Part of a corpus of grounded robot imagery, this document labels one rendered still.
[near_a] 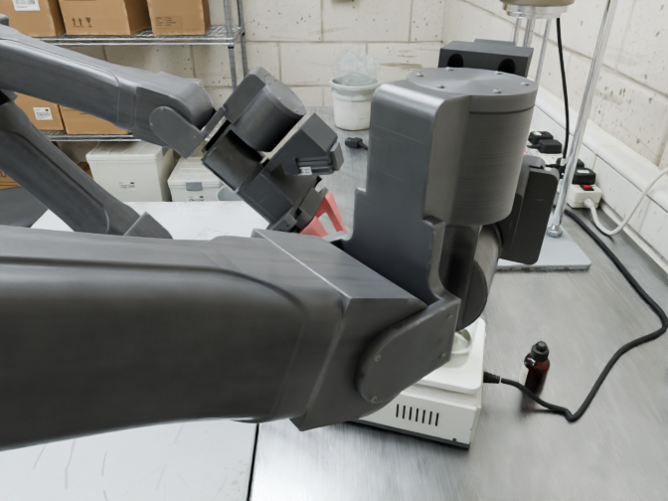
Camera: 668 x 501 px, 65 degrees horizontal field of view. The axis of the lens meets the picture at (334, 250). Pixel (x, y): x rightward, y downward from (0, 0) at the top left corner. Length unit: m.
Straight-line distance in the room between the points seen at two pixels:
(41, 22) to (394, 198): 2.57
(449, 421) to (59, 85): 0.54
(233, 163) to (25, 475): 0.39
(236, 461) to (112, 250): 0.46
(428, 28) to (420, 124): 2.70
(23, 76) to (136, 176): 2.17
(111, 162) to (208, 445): 2.30
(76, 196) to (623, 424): 0.68
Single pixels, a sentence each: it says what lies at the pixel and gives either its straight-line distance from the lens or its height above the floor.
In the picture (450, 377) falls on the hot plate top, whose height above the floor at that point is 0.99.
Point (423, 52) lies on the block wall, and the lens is 2.93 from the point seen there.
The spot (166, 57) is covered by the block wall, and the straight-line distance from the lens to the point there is 3.00.
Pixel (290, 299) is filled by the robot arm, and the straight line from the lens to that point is 0.17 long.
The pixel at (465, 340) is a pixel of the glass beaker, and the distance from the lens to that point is 0.54.
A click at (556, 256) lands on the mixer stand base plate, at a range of 0.95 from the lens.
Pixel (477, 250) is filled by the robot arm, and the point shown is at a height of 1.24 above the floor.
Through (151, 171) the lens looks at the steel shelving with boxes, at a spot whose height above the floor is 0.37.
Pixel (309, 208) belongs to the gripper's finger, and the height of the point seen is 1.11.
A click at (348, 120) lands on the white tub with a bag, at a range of 1.50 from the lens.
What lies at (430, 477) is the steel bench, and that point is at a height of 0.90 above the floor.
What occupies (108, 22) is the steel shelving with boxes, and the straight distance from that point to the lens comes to 2.67.
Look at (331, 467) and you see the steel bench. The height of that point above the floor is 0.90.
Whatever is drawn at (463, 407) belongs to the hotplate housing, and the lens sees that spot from 0.56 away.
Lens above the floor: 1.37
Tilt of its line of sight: 31 degrees down
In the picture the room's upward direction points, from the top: straight up
